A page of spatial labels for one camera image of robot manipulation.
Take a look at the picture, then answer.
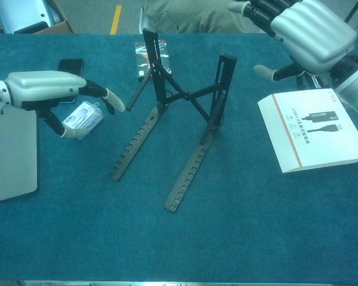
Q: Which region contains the aluminium frame rail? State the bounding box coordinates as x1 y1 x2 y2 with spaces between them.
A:
23 279 335 286

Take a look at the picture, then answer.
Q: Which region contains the white USB cable box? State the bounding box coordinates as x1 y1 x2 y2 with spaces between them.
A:
257 88 358 174

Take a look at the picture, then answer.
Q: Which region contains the person in olive trousers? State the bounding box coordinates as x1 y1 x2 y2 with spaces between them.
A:
141 0 248 34

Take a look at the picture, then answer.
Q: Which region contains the yellow floor tape strip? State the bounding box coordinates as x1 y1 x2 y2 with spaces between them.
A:
109 5 123 35

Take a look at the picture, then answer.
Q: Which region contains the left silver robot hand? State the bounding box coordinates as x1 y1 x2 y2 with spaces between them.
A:
4 70 126 140

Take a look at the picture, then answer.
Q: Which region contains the black smartphone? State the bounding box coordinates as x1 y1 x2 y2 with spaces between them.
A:
58 58 85 104

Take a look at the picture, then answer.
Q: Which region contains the dark patterned card box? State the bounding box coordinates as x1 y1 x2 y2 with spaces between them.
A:
134 40 172 82

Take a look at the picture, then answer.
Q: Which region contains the dark foldable laptop stand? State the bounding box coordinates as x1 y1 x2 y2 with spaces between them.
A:
108 28 238 214

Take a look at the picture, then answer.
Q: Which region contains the silver closed laptop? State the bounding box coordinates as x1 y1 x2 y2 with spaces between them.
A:
0 105 39 206

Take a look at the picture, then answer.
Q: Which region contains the black tripod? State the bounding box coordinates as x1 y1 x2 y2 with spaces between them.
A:
344 0 358 32

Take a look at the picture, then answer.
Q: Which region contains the brown cardboard box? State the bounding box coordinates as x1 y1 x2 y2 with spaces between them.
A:
0 0 75 35

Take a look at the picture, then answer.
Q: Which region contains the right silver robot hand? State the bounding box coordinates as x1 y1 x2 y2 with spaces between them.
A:
228 0 358 83

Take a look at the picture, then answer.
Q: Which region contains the teal felt table cloth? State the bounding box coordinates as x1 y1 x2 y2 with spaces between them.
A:
0 32 358 282

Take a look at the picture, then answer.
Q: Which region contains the clear small plastic case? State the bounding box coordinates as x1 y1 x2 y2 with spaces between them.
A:
60 100 104 141

